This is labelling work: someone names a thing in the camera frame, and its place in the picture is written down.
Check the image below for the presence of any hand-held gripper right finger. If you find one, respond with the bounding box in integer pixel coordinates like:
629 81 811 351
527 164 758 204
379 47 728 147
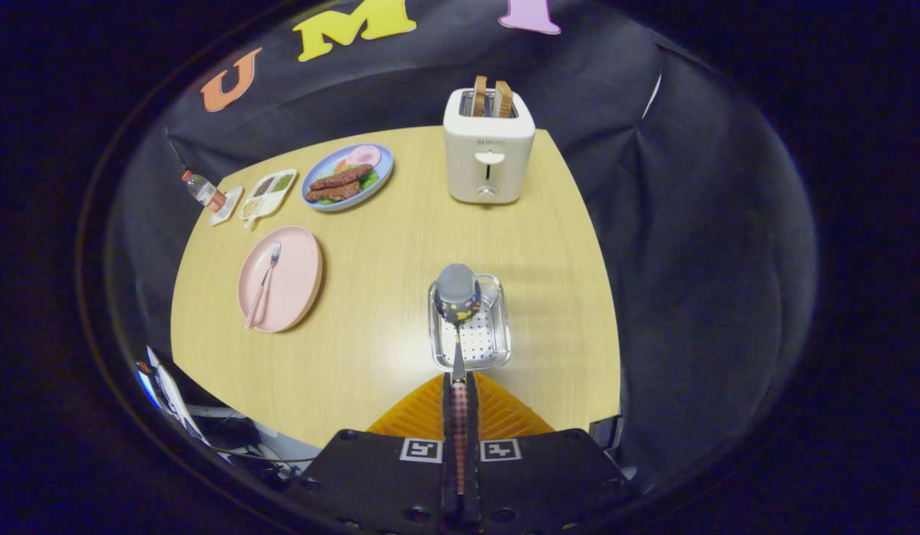
464 372 643 535

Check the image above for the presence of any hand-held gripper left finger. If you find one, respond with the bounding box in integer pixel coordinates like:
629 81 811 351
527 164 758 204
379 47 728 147
282 372 462 535

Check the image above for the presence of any spoon with checkered handle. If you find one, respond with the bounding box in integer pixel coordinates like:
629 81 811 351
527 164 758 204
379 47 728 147
433 263 483 495

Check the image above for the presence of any fork with checkered handle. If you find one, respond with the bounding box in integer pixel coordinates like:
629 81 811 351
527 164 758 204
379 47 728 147
244 241 282 331

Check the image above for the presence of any clear metal drainer tray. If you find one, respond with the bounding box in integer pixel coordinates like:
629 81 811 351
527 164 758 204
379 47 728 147
428 273 513 372

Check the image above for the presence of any pink round plate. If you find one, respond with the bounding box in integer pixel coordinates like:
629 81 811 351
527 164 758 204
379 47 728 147
237 225 324 334

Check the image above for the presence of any brown meat strip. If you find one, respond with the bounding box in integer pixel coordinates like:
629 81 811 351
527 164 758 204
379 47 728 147
306 181 362 203
309 165 375 191

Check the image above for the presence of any blue plate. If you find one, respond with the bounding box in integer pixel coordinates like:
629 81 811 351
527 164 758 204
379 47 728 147
301 143 395 212

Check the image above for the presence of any white toaster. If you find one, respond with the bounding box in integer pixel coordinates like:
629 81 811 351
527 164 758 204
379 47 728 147
443 88 537 205

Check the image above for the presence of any white divided dish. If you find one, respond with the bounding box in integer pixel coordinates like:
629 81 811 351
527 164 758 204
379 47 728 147
239 168 299 230

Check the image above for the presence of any white square coaster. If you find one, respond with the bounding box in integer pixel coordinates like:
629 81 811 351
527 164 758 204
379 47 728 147
208 186 245 227

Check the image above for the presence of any clear plastic water bottle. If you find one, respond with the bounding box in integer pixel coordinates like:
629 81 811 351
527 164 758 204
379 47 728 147
181 169 228 214

